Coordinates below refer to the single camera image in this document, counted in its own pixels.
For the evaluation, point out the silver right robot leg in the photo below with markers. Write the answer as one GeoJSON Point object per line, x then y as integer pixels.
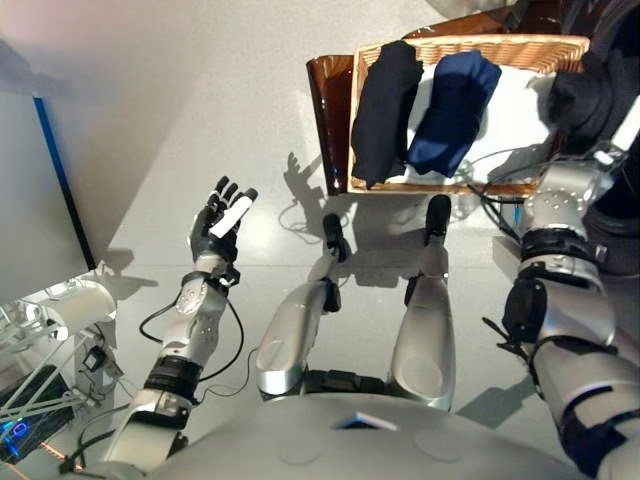
{"type": "Point", "coordinates": [425, 350]}

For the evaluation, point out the glossy brown stand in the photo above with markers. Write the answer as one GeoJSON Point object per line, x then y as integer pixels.
{"type": "Point", "coordinates": [332, 125]}

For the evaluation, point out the silver left robot leg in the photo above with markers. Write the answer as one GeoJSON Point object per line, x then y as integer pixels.
{"type": "Point", "coordinates": [290, 340]}

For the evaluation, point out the white cylindrical lamp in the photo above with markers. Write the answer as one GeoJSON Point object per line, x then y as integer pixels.
{"type": "Point", "coordinates": [85, 305]}

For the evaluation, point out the white basket liner cloth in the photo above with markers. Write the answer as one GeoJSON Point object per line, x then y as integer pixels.
{"type": "Point", "coordinates": [515, 110]}

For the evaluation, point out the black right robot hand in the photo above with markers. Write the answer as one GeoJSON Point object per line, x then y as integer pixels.
{"type": "Point", "coordinates": [595, 132]}

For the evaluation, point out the white tube stand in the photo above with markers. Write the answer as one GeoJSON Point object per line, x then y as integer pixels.
{"type": "Point", "coordinates": [45, 372]}

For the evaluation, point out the silver robot leg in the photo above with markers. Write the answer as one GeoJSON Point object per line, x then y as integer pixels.
{"type": "Point", "coordinates": [425, 350]}
{"type": "Point", "coordinates": [290, 340]}

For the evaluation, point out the grey panel with blue edge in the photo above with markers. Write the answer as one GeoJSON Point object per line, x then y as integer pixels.
{"type": "Point", "coordinates": [35, 200]}

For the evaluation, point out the black computer with lights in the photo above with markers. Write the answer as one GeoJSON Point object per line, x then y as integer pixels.
{"type": "Point", "coordinates": [30, 435]}

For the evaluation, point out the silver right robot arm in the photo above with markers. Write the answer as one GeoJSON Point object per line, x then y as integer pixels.
{"type": "Point", "coordinates": [565, 310]}

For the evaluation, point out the wicker laundry basket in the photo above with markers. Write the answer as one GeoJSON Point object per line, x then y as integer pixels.
{"type": "Point", "coordinates": [475, 50]}

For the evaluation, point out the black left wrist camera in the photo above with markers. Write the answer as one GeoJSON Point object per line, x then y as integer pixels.
{"type": "Point", "coordinates": [229, 278]}

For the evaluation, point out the grey robot torso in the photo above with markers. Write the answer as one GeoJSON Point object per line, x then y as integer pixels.
{"type": "Point", "coordinates": [300, 440]}

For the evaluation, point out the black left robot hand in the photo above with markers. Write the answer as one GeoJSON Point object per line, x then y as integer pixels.
{"type": "Point", "coordinates": [210, 245]}

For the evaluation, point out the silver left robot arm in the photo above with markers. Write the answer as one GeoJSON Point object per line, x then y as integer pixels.
{"type": "Point", "coordinates": [200, 325]}

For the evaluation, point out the black garment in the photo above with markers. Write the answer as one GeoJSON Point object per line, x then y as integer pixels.
{"type": "Point", "coordinates": [575, 90]}

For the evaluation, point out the grey front-load washing machine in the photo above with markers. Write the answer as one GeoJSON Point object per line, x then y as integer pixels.
{"type": "Point", "coordinates": [620, 240]}

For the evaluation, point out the dark navy garment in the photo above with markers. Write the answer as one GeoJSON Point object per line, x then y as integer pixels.
{"type": "Point", "coordinates": [385, 115]}

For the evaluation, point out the black power adapter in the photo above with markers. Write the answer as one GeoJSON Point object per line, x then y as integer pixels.
{"type": "Point", "coordinates": [95, 358]}

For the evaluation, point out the blue garment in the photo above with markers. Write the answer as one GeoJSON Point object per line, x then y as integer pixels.
{"type": "Point", "coordinates": [450, 115]}

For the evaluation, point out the blue white chest emblem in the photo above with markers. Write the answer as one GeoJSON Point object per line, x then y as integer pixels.
{"type": "Point", "coordinates": [367, 422]}

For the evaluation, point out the small blue base sticker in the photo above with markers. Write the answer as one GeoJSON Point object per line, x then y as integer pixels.
{"type": "Point", "coordinates": [517, 215]}

